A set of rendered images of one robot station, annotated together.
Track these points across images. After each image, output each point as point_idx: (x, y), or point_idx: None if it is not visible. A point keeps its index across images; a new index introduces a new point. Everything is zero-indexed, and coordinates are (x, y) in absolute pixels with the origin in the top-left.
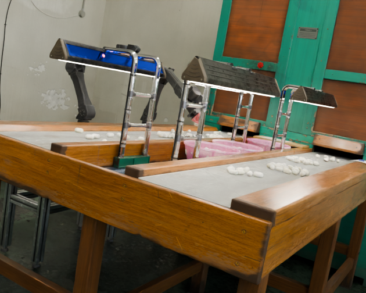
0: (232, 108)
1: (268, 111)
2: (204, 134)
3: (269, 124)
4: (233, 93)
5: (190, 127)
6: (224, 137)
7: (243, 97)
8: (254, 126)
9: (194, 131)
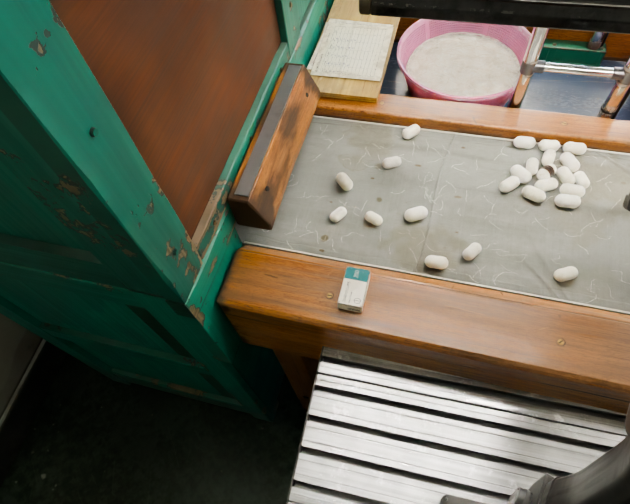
0: (220, 136)
1: (282, 2)
2: (478, 240)
3: (293, 40)
4: (191, 83)
5: (473, 294)
6: (444, 178)
7: (218, 51)
8: (309, 88)
9: (467, 281)
